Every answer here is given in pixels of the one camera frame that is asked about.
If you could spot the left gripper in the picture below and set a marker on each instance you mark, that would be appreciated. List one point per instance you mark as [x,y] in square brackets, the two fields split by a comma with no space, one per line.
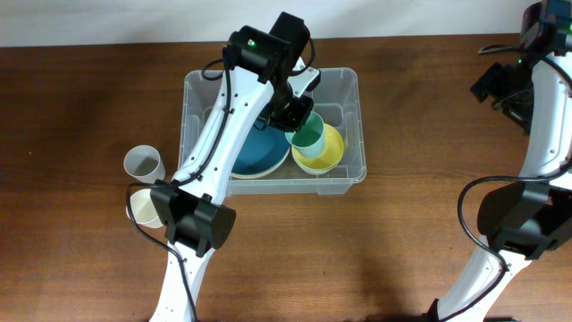
[294,122]

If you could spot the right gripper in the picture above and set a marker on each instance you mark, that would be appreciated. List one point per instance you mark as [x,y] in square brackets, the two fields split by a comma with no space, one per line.
[491,82]

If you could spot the mint green plastic cup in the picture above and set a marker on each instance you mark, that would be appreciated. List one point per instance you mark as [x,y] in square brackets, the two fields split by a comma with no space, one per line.
[309,141]

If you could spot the clear plastic storage container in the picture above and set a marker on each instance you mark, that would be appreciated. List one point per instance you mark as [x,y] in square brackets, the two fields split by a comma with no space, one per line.
[336,99]

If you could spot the blue plate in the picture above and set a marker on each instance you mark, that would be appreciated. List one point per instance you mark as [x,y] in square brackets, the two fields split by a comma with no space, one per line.
[263,151]

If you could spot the yellow plastic bowl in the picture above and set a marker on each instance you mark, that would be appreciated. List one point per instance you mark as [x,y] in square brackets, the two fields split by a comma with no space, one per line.
[334,145]

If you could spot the white plastic bowl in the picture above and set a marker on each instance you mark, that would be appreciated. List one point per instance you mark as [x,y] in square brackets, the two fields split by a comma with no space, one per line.
[316,166]

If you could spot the cream plate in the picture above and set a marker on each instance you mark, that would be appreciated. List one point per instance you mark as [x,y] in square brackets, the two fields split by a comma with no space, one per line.
[253,165]

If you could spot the grey plastic cup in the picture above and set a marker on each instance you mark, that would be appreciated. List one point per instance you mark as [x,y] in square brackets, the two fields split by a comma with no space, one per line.
[145,164]

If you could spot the cream plastic cup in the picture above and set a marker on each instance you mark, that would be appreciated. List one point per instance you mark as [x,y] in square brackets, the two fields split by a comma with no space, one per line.
[141,210]

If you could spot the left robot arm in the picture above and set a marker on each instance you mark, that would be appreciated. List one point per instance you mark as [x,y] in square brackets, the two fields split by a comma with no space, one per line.
[260,81]

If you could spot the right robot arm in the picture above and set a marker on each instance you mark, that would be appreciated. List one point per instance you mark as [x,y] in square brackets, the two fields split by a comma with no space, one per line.
[531,212]

